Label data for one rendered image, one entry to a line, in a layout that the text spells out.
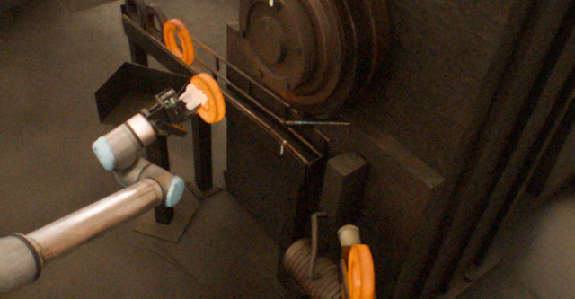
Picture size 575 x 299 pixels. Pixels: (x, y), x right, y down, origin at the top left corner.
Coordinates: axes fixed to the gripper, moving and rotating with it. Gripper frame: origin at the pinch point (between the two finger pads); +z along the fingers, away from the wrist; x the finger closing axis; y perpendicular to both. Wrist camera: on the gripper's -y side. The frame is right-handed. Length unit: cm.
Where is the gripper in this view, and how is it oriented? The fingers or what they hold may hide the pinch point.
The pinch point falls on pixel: (207, 93)
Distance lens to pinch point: 170.1
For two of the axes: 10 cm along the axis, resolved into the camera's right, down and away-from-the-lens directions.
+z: 7.7, -5.6, 3.0
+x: -6.1, -5.5, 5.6
